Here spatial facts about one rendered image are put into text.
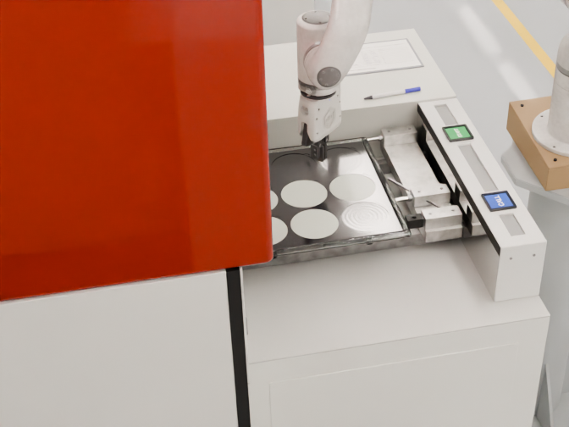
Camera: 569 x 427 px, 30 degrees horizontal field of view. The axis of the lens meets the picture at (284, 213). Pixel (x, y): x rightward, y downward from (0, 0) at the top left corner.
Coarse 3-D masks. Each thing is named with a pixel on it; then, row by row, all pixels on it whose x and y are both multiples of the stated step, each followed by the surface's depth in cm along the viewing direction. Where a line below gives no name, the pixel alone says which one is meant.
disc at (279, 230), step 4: (272, 220) 222; (276, 220) 222; (280, 220) 222; (272, 224) 221; (276, 224) 221; (280, 224) 221; (284, 224) 221; (272, 228) 220; (276, 228) 220; (280, 228) 220; (284, 228) 220; (276, 232) 219; (280, 232) 219; (284, 232) 219; (276, 236) 218; (280, 236) 218; (284, 236) 218; (276, 240) 217; (280, 240) 217
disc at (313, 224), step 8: (296, 216) 223; (304, 216) 223; (312, 216) 223; (320, 216) 223; (328, 216) 223; (296, 224) 221; (304, 224) 221; (312, 224) 221; (320, 224) 221; (328, 224) 221; (336, 224) 221; (296, 232) 219; (304, 232) 219; (312, 232) 219; (320, 232) 219; (328, 232) 219
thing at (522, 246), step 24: (432, 120) 240; (456, 120) 240; (456, 144) 232; (480, 144) 232; (456, 168) 225; (480, 168) 226; (480, 192) 218; (504, 216) 212; (528, 216) 211; (504, 240) 205; (528, 240) 205; (504, 264) 206; (528, 264) 208; (504, 288) 210; (528, 288) 212
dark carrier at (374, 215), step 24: (336, 144) 245; (360, 144) 244; (288, 168) 238; (312, 168) 237; (336, 168) 237; (360, 168) 237; (384, 192) 229; (288, 216) 223; (336, 216) 223; (360, 216) 223; (384, 216) 223; (288, 240) 217; (312, 240) 217; (336, 240) 217
